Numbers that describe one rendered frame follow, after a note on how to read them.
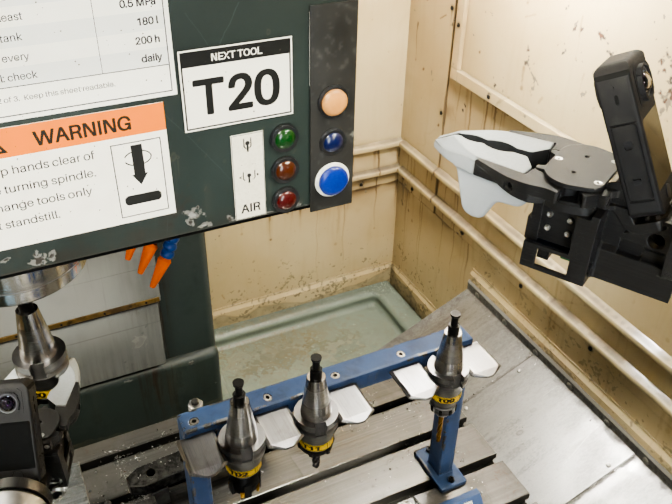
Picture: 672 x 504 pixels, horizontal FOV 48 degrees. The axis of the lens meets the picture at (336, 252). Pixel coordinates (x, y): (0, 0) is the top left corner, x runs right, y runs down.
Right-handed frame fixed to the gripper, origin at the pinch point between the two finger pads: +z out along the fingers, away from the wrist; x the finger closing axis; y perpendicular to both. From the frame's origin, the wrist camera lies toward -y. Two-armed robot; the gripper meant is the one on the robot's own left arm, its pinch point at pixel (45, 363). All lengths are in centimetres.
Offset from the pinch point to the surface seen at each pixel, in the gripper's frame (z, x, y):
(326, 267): 101, 48, 64
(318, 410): -2.5, 34.4, 10.3
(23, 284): -8.4, 3.1, -18.9
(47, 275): -7.1, 5.3, -18.9
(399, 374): 6.2, 47.7, 13.6
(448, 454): 11, 59, 39
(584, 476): 15, 89, 55
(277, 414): 0.2, 28.9, 13.4
